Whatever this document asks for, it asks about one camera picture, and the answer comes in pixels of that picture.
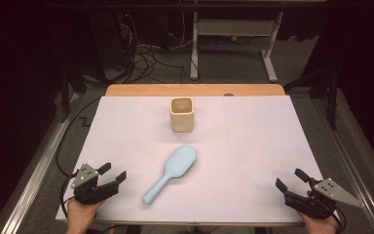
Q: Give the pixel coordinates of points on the light blue hairbrush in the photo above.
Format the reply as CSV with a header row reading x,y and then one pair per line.
x,y
178,162

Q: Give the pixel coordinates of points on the white metal desk frame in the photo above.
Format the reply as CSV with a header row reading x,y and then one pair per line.
x,y
237,27

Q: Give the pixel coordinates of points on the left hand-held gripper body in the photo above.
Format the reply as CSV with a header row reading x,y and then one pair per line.
x,y
89,193

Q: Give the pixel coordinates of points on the white paper table cover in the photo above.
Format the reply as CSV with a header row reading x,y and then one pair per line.
x,y
240,156

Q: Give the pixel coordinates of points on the small yellow-green ball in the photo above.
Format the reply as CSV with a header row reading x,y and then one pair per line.
x,y
233,38

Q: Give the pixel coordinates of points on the silver metal floor rail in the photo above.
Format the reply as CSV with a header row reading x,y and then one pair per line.
x,y
350,169
35,169

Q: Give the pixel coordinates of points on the black metal stand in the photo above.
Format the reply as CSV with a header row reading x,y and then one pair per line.
x,y
65,94
332,97

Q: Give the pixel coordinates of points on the person's left hand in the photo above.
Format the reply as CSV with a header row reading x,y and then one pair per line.
x,y
81,214

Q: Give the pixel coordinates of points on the person's right hand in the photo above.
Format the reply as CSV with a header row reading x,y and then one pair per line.
x,y
319,226

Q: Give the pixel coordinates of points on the beige square cup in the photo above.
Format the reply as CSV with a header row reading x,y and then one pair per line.
x,y
182,122

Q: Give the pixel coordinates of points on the dark computer tower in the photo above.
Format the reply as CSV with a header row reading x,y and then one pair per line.
x,y
110,39

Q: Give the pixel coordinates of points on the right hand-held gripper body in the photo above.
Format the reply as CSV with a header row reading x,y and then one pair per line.
x,y
318,204

